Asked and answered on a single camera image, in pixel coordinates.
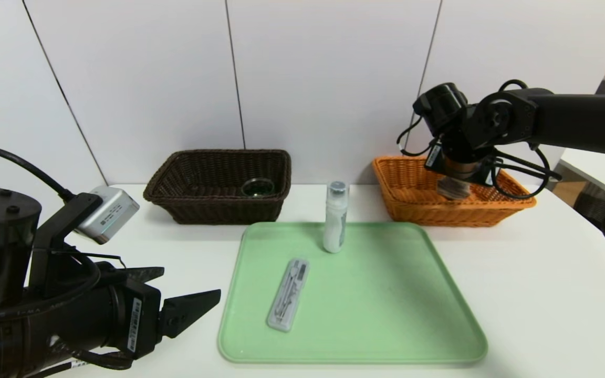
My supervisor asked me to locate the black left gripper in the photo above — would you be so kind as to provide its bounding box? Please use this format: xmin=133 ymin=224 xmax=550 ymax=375
xmin=21 ymin=261 xmax=222 ymax=375

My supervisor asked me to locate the glass cup with black holder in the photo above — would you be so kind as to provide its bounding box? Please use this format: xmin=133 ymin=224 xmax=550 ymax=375
xmin=241 ymin=177 xmax=277 ymax=198

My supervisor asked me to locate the striped brown bread roll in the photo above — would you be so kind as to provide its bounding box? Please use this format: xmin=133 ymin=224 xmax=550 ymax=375
xmin=436 ymin=160 xmax=482 ymax=201

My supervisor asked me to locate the dark brown wicker basket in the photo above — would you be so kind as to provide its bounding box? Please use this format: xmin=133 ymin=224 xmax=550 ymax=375
xmin=143 ymin=150 xmax=291 ymax=225

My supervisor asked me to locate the orange wicker basket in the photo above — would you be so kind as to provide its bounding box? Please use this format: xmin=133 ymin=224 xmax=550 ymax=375
xmin=372 ymin=155 xmax=537 ymax=227

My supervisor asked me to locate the clear plastic compass case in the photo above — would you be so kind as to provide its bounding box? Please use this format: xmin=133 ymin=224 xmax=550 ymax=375
xmin=266 ymin=257 xmax=310 ymax=331

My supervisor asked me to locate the white plastic bottle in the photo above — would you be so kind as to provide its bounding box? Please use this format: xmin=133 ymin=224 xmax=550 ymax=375
xmin=322 ymin=181 xmax=349 ymax=254

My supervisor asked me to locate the light green plastic tray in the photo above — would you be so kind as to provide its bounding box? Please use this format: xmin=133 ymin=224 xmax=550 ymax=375
xmin=217 ymin=222 xmax=488 ymax=364

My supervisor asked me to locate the white side table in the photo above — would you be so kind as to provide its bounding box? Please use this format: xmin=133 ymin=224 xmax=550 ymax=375
xmin=560 ymin=149 xmax=605 ymax=201

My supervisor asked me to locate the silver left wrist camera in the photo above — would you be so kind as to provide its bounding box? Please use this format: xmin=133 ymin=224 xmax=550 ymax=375
xmin=74 ymin=185 xmax=140 ymax=245

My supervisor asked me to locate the black left camera cable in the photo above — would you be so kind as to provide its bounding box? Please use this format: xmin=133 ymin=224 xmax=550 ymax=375
xmin=0 ymin=147 xmax=78 ymax=203

